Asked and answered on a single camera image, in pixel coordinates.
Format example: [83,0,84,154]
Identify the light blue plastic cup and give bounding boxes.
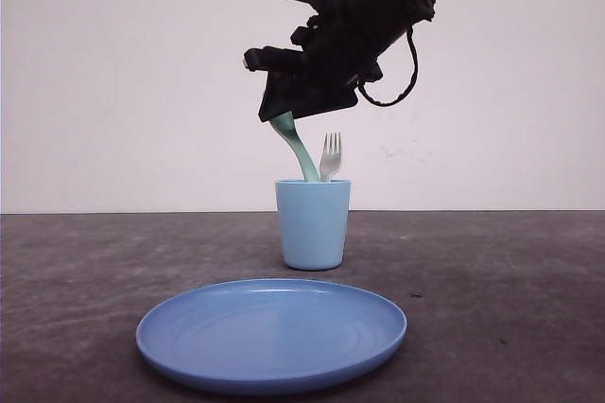
[275,179,351,271]

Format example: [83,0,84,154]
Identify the mint green plastic spoon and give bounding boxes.
[269,111,320,183]

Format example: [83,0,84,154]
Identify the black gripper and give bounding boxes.
[244,0,436,122]

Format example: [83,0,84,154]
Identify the white plastic fork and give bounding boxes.
[320,132,342,183]

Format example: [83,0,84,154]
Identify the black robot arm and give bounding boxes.
[244,0,436,122]

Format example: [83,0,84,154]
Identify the blue plastic plate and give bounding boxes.
[135,278,407,395]

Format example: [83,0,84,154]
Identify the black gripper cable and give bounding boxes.
[357,26,421,108]

